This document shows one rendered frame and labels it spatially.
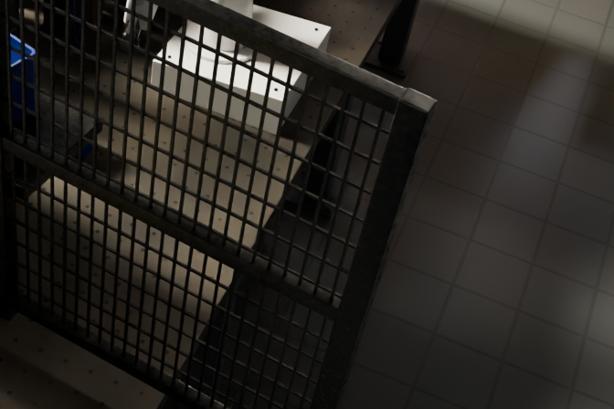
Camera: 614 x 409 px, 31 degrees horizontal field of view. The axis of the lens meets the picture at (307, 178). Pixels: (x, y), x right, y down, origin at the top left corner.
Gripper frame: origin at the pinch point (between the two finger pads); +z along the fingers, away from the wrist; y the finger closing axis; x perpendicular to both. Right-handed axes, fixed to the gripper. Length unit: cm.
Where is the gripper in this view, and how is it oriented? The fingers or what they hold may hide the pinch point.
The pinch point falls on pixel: (135, 31)
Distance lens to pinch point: 217.4
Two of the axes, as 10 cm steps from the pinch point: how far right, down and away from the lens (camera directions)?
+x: -9.5, -3.0, -1.0
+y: 1.7, -7.4, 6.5
